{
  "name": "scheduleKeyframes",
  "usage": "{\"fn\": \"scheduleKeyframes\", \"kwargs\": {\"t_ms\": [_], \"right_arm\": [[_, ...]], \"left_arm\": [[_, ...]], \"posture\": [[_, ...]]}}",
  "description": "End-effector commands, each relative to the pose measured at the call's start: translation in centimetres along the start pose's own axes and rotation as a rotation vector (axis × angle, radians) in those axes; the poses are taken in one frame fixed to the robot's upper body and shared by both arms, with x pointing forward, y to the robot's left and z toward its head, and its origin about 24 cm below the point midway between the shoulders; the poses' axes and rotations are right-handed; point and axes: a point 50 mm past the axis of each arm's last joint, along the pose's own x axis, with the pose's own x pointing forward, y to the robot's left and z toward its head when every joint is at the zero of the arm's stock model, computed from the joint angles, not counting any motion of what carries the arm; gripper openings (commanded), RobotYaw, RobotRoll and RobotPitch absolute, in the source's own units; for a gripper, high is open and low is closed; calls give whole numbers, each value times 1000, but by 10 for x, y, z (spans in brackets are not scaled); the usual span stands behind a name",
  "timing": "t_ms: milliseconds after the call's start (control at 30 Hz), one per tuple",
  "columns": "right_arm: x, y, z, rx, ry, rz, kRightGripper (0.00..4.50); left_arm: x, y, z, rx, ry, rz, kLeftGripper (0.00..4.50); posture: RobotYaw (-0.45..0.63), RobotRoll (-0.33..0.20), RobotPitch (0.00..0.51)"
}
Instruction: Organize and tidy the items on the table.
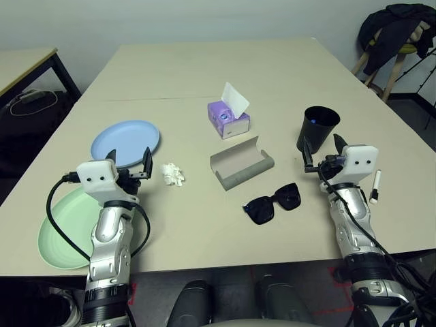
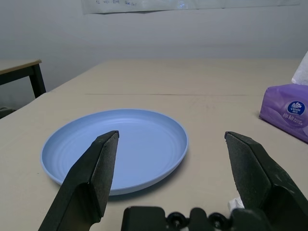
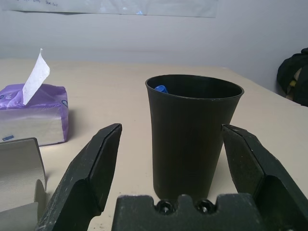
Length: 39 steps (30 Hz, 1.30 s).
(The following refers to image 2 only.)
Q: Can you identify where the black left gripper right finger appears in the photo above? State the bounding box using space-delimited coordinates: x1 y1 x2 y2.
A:
224 131 308 231

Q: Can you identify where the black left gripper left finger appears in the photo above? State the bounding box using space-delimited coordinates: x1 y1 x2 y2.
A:
38 130 120 231

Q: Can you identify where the purple tissue pack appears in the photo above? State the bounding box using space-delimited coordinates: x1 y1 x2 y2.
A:
259 84 308 144

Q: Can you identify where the light blue plastic plate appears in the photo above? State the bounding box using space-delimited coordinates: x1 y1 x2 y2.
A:
40 109 189 196

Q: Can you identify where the flat white tissue sheet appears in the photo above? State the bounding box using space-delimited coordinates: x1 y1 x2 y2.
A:
291 50 308 87

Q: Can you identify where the wooden side table black frame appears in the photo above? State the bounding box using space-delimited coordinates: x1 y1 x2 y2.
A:
0 59 47 99

